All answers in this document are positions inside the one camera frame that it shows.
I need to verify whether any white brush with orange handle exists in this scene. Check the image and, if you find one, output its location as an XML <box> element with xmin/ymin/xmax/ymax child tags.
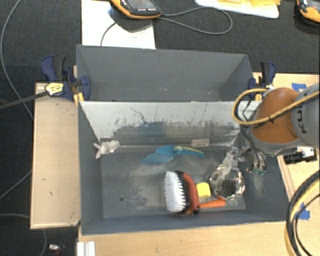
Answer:
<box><xmin>163</xmin><ymin>170</ymin><xmax>227</xmax><ymax>216</ymax></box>

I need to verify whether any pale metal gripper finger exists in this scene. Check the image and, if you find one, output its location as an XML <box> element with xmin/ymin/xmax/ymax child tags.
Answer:
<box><xmin>226</xmin><ymin>157</ymin><xmax>247</xmax><ymax>177</ymax></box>
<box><xmin>223</xmin><ymin>147</ymin><xmax>240</xmax><ymax>166</ymax></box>

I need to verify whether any black cylinder on white bracket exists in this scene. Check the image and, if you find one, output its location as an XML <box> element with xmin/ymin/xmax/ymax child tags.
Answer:
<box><xmin>283</xmin><ymin>146</ymin><xmax>317</xmax><ymax>165</ymax></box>

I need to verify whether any grey metal bin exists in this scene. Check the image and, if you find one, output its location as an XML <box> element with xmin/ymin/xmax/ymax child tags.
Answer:
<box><xmin>75</xmin><ymin>44</ymin><xmax>289</xmax><ymax>236</ymax></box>

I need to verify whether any yellow sponge block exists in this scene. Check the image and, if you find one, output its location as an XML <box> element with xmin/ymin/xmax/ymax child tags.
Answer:
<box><xmin>195</xmin><ymin>182</ymin><xmax>212</xmax><ymax>200</ymax></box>

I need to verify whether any white toy animal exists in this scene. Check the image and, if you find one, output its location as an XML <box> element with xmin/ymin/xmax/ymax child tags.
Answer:
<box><xmin>92</xmin><ymin>139</ymin><xmax>121</xmax><ymax>160</ymax></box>

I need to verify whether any blue and yellow toy fish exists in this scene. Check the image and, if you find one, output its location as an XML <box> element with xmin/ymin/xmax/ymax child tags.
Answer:
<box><xmin>139</xmin><ymin>144</ymin><xmax>206</xmax><ymax>165</ymax></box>

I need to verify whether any pale wood flat board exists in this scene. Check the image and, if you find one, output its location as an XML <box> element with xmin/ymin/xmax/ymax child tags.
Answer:
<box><xmin>29</xmin><ymin>82</ymin><xmax>82</xmax><ymax>230</ymax></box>

